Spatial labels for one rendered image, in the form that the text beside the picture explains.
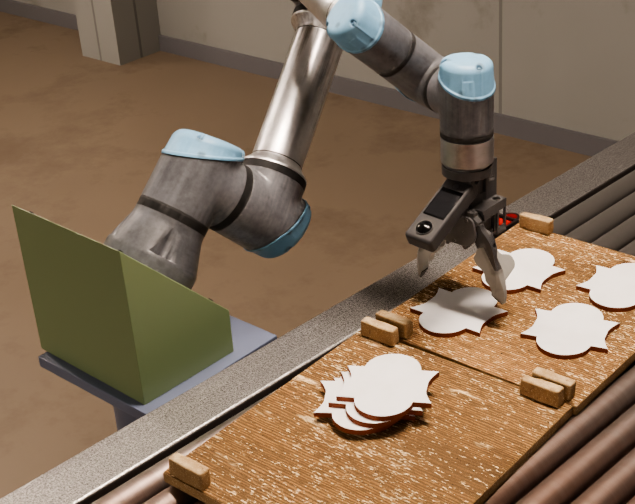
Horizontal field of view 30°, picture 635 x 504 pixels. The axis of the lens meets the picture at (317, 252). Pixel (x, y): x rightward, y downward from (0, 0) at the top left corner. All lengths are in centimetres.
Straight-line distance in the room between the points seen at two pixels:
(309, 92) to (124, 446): 68
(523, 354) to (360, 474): 34
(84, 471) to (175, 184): 46
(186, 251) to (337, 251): 222
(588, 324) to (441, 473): 39
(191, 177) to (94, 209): 270
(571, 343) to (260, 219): 51
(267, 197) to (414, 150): 289
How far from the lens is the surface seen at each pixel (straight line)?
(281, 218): 187
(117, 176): 473
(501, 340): 173
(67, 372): 188
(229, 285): 383
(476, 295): 182
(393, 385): 158
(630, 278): 188
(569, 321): 176
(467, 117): 164
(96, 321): 177
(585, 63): 456
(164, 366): 176
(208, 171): 179
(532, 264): 191
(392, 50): 166
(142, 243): 177
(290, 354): 175
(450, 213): 166
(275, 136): 192
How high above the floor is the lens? 186
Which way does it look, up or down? 28 degrees down
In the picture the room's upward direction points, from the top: 4 degrees counter-clockwise
